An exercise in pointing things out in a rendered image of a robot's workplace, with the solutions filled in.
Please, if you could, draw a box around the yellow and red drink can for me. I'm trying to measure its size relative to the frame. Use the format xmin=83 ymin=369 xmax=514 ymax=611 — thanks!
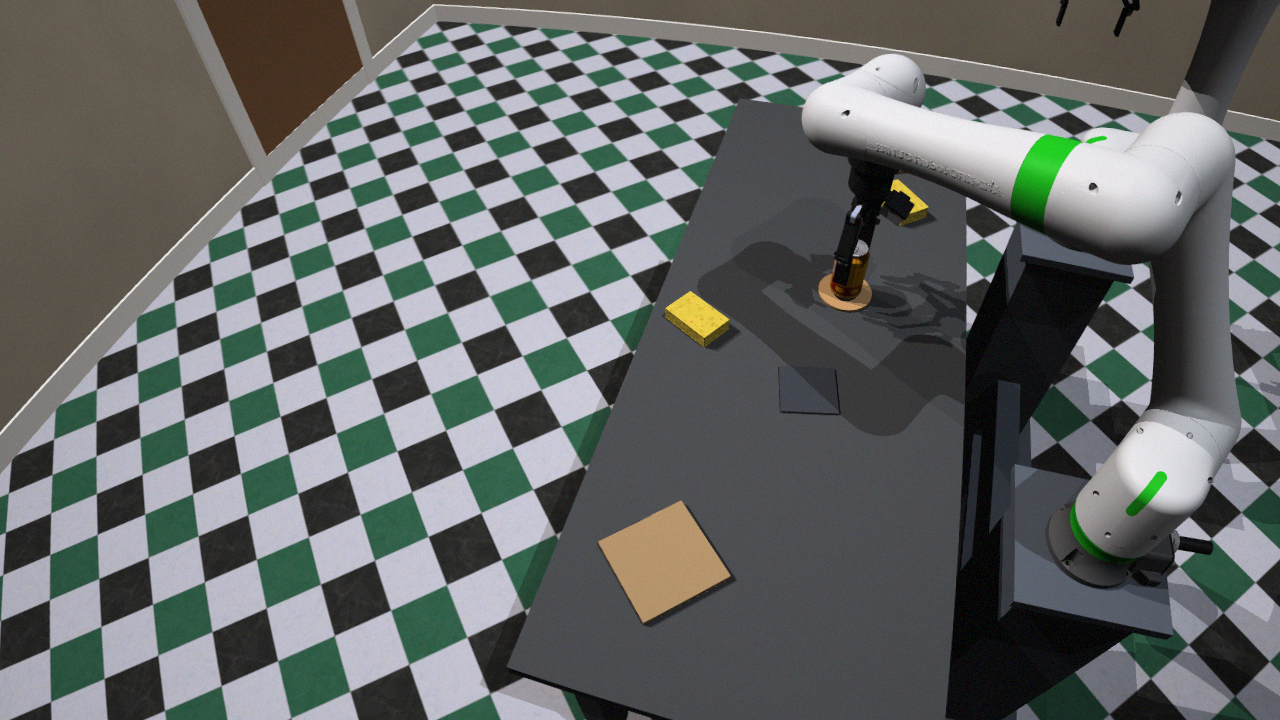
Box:
xmin=829 ymin=240 xmax=870 ymax=299

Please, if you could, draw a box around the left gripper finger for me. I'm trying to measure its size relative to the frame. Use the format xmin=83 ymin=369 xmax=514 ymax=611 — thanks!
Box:
xmin=832 ymin=196 xmax=876 ymax=287
xmin=859 ymin=205 xmax=881 ymax=251

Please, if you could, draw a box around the yellow sponge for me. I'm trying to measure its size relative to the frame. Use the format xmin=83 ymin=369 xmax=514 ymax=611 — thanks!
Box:
xmin=666 ymin=291 xmax=730 ymax=347
xmin=891 ymin=179 xmax=929 ymax=225

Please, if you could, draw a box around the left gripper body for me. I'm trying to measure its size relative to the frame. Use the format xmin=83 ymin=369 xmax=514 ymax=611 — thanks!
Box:
xmin=849 ymin=167 xmax=893 ymax=218

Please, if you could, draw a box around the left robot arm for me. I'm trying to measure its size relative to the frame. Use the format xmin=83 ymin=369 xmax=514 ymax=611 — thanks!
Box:
xmin=803 ymin=54 xmax=1242 ymax=589

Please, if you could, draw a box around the tan round disc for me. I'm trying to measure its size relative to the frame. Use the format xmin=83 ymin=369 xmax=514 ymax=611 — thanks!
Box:
xmin=818 ymin=274 xmax=872 ymax=313

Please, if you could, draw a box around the tan flat rectangular board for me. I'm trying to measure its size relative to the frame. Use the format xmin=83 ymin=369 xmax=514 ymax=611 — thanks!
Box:
xmin=598 ymin=501 xmax=731 ymax=625

